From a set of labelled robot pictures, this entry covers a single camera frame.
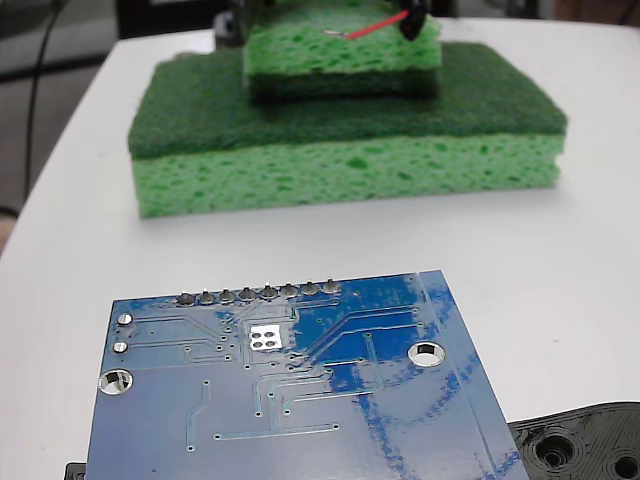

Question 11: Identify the red wire with bare loop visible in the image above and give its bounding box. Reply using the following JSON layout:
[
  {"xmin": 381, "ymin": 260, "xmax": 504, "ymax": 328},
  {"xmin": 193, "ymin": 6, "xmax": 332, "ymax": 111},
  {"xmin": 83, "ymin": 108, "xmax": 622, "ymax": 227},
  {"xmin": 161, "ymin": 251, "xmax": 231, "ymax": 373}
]
[{"xmin": 323, "ymin": 13, "xmax": 409, "ymax": 40}]

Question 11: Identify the blue printed circuit board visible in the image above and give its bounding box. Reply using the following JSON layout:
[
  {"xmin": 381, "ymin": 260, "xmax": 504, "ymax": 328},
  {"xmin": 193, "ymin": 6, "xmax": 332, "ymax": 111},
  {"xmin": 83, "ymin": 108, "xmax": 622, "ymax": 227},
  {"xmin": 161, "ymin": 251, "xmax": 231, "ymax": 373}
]
[{"xmin": 85, "ymin": 269, "xmax": 531, "ymax": 480}]

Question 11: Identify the small green scouring sponge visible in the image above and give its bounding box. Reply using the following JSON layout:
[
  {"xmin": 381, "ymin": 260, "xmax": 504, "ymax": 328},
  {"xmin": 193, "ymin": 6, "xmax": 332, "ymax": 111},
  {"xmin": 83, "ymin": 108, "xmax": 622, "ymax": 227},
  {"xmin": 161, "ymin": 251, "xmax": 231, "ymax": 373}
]
[{"xmin": 242, "ymin": 0, "xmax": 444, "ymax": 106}]

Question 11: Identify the large green scouring sponge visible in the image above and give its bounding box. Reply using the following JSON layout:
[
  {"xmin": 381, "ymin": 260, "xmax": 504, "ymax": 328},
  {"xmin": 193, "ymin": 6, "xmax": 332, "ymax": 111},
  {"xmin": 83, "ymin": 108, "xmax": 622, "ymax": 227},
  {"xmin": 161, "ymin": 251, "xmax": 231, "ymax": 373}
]
[{"xmin": 127, "ymin": 42, "xmax": 570, "ymax": 220}]

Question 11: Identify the black background box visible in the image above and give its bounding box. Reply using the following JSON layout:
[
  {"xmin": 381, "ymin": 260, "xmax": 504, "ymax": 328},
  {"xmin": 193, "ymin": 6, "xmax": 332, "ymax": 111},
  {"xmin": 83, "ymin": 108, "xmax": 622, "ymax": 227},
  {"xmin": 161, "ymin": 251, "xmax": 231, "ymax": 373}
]
[{"xmin": 117, "ymin": 0, "xmax": 239, "ymax": 40}]

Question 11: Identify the thin black cable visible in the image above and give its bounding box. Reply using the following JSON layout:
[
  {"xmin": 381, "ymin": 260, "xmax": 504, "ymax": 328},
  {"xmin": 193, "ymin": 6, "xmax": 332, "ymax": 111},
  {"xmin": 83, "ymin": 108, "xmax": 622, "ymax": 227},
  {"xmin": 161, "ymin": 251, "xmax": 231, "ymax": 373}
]
[{"xmin": 22, "ymin": 0, "xmax": 69, "ymax": 171}]

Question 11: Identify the black plastic fixture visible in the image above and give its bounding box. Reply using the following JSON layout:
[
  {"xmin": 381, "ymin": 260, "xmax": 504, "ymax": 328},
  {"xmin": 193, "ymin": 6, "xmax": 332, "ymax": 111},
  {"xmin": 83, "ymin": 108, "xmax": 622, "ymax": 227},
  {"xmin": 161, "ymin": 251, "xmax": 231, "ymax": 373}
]
[{"xmin": 64, "ymin": 399, "xmax": 640, "ymax": 480}]

